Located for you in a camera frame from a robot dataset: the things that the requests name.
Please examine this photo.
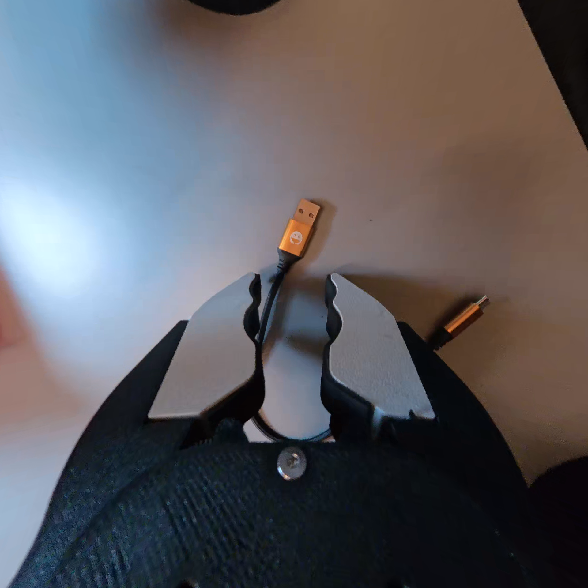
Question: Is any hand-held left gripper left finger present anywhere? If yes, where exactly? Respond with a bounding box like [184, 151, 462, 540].
[147, 272, 267, 421]

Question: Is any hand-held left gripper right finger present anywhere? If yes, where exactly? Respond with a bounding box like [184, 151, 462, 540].
[322, 273, 437, 423]

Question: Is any orange plug braided cable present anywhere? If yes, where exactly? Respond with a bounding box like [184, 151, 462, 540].
[250, 198, 490, 444]

